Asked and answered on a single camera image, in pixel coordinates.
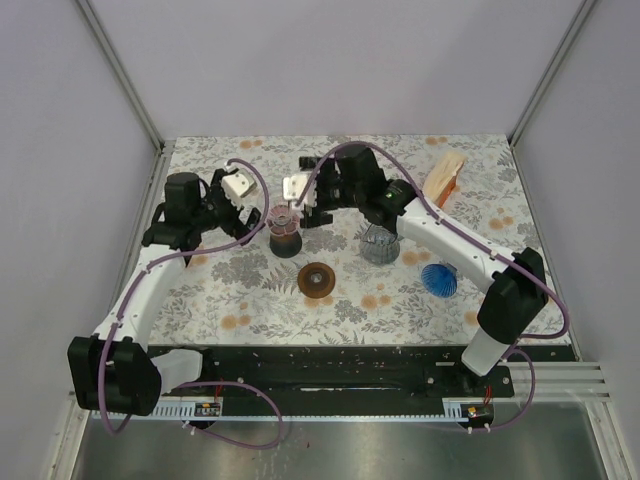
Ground blue glass dripper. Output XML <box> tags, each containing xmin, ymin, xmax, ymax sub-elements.
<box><xmin>421</xmin><ymin>263</ymin><xmax>458</xmax><ymax>298</ymax></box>

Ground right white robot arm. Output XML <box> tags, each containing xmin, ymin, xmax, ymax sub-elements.
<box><xmin>282</xmin><ymin>141</ymin><xmax>549</xmax><ymax>396</ymax></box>

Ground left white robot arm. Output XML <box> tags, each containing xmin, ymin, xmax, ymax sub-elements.
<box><xmin>67</xmin><ymin>159</ymin><xmax>267</xmax><ymax>416</ymax></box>

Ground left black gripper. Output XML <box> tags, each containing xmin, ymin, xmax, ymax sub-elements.
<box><xmin>192</xmin><ymin>170</ymin><xmax>264</xmax><ymax>244</ymax></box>

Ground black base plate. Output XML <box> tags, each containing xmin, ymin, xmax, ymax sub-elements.
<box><xmin>159</xmin><ymin>343</ymin><xmax>515</xmax><ymax>419</ymax></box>

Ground white slotted cable duct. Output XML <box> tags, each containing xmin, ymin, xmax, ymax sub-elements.
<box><xmin>89</xmin><ymin>397</ymin><xmax>471</xmax><ymax>424</ymax></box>

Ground floral patterned table mat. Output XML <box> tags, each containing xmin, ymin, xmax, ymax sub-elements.
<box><xmin>150</xmin><ymin>134</ymin><xmax>540</xmax><ymax>345</ymax></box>

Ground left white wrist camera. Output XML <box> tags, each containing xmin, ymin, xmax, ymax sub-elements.
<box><xmin>220</xmin><ymin>165</ymin><xmax>257</xmax><ymax>210</ymax></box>

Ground aluminium frame post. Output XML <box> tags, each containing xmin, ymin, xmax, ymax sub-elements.
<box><xmin>73</xmin><ymin>0</ymin><xmax>165</xmax><ymax>152</ymax></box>
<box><xmin>507</xmin><ymin>0</ymin><xmax>600</xmax><ymax>149</ymax></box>

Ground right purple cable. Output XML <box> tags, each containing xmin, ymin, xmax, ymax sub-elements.
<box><xmin>294</xmin><ymin>140</ymin><xmax>573</xmax><ymax>435</ymax></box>

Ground dark carafe with red rim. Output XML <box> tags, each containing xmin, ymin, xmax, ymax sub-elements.
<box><xmin>269</xmin><ymin>231</ymin><xmax>303</xmax><ymax>259</ymax></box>

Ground left aluminium frame post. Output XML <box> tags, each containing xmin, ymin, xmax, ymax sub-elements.
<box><xmin>73</xmin><ymin>0</ymin><xmax>165</xmax><ymax>152</ymax></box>

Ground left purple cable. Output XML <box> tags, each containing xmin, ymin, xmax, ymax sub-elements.
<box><xmin>102</xmin><ymin>158</ymin><xmax>285</xmax><ymax>449</ymax></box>

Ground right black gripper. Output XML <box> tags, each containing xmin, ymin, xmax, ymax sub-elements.
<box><xmin>300</xmin><ymin>157</ymin><xmax>364</xmax><ymax>229</ymax></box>

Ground right aluminium frame post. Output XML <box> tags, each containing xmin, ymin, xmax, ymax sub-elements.
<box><xmin>507</xmin><ymin>0</ymin><xmax>600</xmax><ymax>149</ymax></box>

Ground purple cable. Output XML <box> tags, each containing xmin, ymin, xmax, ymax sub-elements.
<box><xmin>294</xmin><ymin>140</ymin><xmax>573</xmax><ymax>435</ymax></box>
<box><xmin>102</xmin><ymin>158</ymin><xmax>285</xmax><ymax>449</ymax></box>

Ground brown wooden dripper ring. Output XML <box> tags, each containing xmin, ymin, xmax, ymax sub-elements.
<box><xmin>297</xmin><ymin>261</ymin><xmax>337</xmax><ymax>300</ymax></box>

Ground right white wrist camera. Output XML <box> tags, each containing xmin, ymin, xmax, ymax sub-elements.
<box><xmin>282</xmin><ymin>172</ymin><xmax>317</xmax><ymax>211</ymax></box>

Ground clear glass pitcher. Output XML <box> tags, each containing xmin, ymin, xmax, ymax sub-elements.
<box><xmin>359</xmin><ymin>225</ymin><xmax>400</xmax><ymax>266</ymax></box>

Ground coffee filter pack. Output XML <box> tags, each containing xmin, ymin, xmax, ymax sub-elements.
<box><xmin>422</xmin><ymin>151</ymin><xmax>467</xmax><ymax>208</ymax></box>

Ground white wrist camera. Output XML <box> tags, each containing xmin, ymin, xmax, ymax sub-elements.
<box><xmin>220</xmin><ymin>165</ymin><xmax>257</xmax><ymax>210</ymax></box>
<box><xmin>282</xmin><ymin>172</ymin><xmax>317</xmax><ymax>211</ymax></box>

